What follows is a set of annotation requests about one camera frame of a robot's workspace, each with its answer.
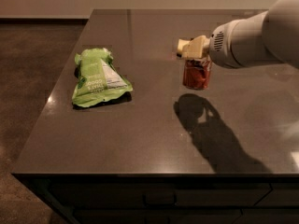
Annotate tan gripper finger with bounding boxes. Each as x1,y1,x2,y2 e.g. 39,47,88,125
181,35,210,60

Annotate red coke can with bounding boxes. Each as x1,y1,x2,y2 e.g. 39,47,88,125
183,58,212,90

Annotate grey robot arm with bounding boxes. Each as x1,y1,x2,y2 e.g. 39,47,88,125
177,0,299,69

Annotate yellow sponge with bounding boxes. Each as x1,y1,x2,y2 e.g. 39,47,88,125
177,39,190,58

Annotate green chip bag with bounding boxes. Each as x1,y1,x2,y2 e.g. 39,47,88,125
72,48,133,108

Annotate dark cabinet drawers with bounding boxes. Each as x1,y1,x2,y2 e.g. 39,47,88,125
17,175,299,224

